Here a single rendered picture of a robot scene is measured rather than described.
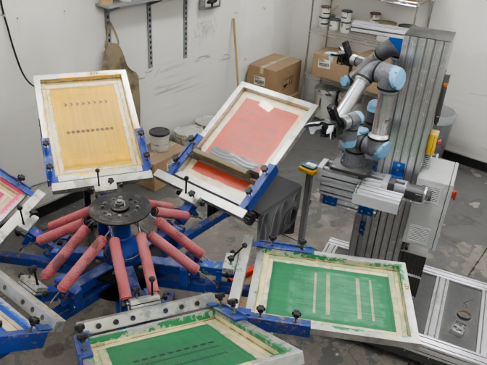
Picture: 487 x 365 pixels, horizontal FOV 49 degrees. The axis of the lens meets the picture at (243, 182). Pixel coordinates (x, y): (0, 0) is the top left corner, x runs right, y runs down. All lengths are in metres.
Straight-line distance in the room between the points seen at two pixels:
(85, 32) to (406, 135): 2.79
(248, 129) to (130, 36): 2.11
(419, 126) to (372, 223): 0.74
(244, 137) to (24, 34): 2.00
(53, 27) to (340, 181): 2.59
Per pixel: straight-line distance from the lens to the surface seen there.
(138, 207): 2.65
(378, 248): 3.72
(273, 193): 3.50
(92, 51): 4.90
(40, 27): 4.57
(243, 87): 3.55
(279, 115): 3.35
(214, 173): 3.22
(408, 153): 3.36
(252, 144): 3.26
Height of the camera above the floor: 2.73
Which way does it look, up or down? 30 degrees down
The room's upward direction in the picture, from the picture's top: 4 degrees clockwise
